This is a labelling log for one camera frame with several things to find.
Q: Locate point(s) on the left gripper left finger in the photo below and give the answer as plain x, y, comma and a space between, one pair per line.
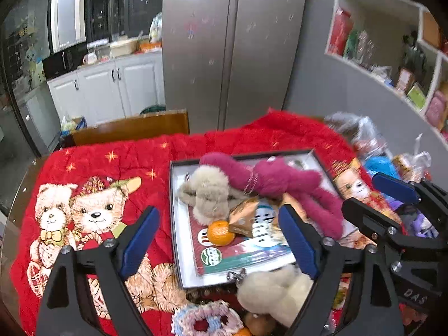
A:
67, 306

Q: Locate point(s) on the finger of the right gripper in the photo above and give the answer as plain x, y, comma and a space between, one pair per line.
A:
384, 231
424, 194

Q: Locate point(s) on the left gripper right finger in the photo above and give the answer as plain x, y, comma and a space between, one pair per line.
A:
371, 306

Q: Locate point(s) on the cream plush bunny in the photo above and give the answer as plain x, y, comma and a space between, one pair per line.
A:
280, 294

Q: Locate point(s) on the clear bag with snacks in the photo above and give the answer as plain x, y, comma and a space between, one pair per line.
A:
413, 167

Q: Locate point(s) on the purple cloth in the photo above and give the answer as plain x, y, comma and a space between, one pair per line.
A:
416, 224

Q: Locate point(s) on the blue plastic bag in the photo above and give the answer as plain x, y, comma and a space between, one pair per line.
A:
380, 164

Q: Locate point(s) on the clear bag with food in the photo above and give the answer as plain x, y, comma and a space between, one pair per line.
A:
360, 132

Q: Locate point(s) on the pink pouch on shelf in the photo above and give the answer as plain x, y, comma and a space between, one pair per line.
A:
437, 110

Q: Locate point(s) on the green card on shelf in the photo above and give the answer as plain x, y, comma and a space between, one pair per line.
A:
416, 96

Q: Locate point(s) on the printed booklet in tray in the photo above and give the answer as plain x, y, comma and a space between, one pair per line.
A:
267, 249

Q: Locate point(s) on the magenta plush bunny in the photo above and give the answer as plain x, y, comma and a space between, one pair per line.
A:
273, 178

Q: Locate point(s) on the red teddy bear blanket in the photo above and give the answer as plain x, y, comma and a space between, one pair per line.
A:
87, 194

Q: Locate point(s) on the shallow black-rimmed tray box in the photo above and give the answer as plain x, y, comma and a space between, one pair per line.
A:
181, 234

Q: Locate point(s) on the brown triangular snack packet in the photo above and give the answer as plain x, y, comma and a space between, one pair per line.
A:
241, 218

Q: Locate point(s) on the crocheted pastel scrunchie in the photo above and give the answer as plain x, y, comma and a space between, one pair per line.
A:
214, 318

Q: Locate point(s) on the orange tangerine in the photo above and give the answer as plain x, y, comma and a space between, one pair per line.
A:
218, 233

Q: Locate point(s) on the beige plush bunny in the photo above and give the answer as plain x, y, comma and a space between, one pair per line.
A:
208, 192

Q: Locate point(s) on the red gift box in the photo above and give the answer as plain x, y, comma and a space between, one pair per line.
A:
342, 26

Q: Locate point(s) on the glass sliding door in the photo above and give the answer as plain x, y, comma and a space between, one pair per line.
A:
29, 121

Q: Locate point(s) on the green trash bin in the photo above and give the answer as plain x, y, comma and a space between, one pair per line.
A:
153, 109

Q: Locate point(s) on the white kitchen cabinet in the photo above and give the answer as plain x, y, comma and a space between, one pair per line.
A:
112, 90

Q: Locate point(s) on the stainless double-door refrigerator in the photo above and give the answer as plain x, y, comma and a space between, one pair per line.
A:
227, 62

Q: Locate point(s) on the black microwave oven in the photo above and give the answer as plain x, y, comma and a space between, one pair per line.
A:
64, 61

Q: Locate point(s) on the white mug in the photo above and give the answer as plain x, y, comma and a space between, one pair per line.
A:
90, 58

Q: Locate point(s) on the cream basin on counter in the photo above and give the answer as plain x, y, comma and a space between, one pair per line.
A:
122, 47

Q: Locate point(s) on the white wall shelf unit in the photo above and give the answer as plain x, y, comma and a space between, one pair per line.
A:
398, 43

